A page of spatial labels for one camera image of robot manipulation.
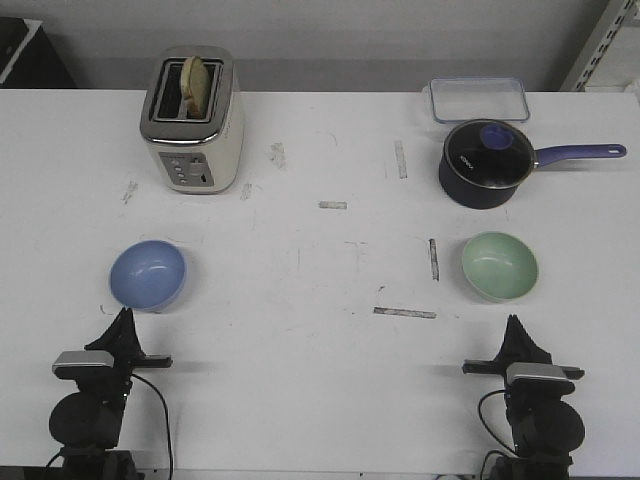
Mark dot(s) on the white metal shelf upright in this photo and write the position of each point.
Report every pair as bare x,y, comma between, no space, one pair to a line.
609,58

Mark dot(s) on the green bowl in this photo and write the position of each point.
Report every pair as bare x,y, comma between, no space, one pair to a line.
499,266

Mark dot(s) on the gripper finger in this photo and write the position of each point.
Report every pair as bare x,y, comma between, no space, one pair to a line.
112,337
508,348
526,349
133,348

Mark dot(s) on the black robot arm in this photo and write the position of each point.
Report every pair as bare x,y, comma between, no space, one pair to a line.
88,423
545,429

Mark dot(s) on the clear plastic food container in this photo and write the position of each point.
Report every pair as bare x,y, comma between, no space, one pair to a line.
454,100

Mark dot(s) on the blue bowl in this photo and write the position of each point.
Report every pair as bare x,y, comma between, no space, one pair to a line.
148,276

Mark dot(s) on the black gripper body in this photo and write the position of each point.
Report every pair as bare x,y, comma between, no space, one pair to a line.
491,367
117,385

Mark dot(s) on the bread slice in toaster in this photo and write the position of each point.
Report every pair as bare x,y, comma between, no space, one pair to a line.
195,83

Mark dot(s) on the black box in corner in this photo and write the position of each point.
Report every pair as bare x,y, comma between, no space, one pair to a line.
29,59

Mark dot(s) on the cream and steel toaster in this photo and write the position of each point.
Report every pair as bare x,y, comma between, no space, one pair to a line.
194,156

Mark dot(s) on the glass pot lid blue knob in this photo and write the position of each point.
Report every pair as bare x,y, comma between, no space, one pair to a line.
489,153

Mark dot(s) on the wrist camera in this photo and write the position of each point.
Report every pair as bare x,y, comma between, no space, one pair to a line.
82,365
538,378

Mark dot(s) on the dark blue saucepan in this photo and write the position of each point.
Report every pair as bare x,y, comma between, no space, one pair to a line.
481,198

